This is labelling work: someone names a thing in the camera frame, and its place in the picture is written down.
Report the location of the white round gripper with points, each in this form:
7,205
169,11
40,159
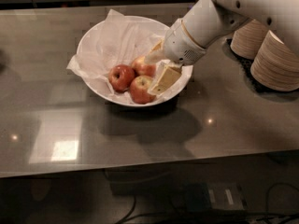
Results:
179,46

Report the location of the red yellow front apple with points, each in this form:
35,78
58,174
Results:
139,90

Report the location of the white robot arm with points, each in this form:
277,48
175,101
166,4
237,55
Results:
209,20

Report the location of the yellowish red back apple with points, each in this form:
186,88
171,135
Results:
143,69

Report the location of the dark red apple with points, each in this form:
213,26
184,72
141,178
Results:
120,77

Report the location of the white bowl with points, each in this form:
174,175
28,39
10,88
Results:
90,41

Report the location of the white crumpled paper liner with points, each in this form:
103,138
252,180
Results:
118,41

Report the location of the black mat under stacks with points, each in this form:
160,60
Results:
255,84

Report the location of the rear stack of paper bowls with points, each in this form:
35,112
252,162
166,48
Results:
248,39

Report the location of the dark box under table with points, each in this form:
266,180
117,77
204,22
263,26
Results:
222,197

